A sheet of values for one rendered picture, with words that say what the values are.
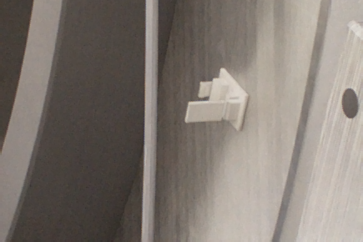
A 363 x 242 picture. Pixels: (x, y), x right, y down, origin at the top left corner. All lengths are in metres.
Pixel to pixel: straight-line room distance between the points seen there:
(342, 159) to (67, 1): 0.16
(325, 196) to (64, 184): 0.18
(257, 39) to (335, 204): 0.09
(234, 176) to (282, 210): 0.04
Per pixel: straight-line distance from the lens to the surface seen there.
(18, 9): 1.87
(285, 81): 0.92
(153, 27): 0.95
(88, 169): 1.03
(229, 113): 0.95
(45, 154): 1.01
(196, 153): 0.98
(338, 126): 0.87
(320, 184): 0.88
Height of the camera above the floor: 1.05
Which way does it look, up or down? 5 degrees down
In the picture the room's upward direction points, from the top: 1 degrees counter-clockwise
